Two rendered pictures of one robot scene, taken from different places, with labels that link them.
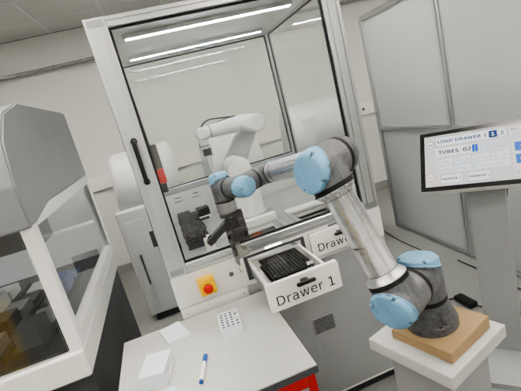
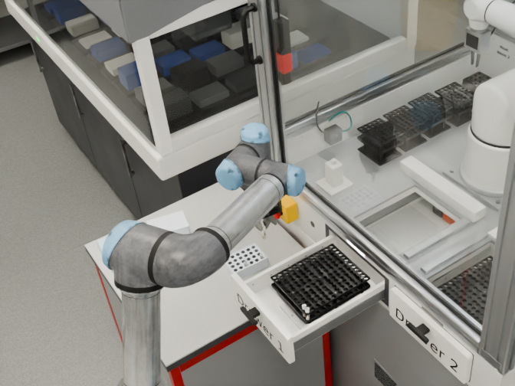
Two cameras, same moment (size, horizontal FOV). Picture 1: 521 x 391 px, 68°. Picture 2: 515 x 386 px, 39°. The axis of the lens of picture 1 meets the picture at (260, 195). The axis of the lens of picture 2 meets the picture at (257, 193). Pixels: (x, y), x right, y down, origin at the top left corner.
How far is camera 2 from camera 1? 189 cm
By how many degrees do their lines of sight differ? 70
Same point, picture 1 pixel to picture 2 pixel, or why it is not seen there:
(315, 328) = (375, 371)
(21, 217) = (124, 31)
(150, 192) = (261, 73)
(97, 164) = not seen: outside the picture
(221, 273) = (304, 212)
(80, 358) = (156, 163)
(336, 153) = (126, 256)
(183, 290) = not seen: hidden behind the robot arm
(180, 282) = not seen: hidden behind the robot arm
